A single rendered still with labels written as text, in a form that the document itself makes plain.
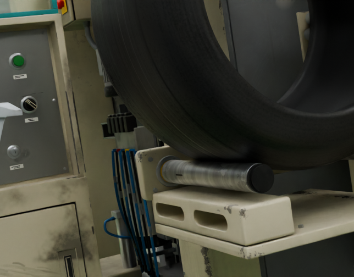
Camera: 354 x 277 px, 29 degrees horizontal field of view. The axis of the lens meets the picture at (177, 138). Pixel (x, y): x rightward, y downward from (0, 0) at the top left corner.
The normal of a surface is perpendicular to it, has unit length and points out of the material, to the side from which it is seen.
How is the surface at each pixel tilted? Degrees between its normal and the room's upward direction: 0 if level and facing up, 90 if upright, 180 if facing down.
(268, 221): 90
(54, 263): 90
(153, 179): 90
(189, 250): 90
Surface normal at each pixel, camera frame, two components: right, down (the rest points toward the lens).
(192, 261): -0.90, 0.16
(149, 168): 0.40, -0.01
